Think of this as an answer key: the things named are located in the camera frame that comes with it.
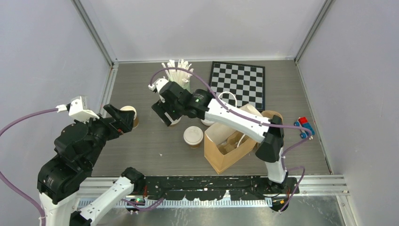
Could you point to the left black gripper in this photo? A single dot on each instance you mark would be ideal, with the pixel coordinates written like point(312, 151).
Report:
point(124, 122)

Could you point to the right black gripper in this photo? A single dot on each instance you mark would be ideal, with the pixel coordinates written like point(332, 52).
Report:
point(156, 107)

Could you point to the stack of paper cups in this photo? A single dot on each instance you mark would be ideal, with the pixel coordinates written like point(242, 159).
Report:
point(130, 116)

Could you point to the stack of white lids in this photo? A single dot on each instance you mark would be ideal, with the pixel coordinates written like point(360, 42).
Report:
point(207, 122)

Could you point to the brown paper bag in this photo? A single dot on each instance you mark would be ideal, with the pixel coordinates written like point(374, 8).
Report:
point(215, 135)

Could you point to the lifted pulp cup carrier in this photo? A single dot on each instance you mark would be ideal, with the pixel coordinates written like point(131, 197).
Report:
point(232, 142)

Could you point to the stack of pulp cup carriers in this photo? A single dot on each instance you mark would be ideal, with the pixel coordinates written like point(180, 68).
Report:
point(275, 118)

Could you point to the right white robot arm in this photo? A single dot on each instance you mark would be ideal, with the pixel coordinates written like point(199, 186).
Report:
point(203, 105)

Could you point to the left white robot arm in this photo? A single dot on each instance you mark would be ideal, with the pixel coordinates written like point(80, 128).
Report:
point(77, 150)

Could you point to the black white chessboard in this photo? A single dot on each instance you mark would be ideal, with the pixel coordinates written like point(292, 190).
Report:
point(239, 84)

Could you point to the red blue toy car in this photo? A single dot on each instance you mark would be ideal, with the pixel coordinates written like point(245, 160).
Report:
point(303, 122)

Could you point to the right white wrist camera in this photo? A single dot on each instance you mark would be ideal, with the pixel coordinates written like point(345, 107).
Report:
point(157, 86)

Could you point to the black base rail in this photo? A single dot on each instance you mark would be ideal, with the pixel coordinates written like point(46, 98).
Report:
point(210, 188)

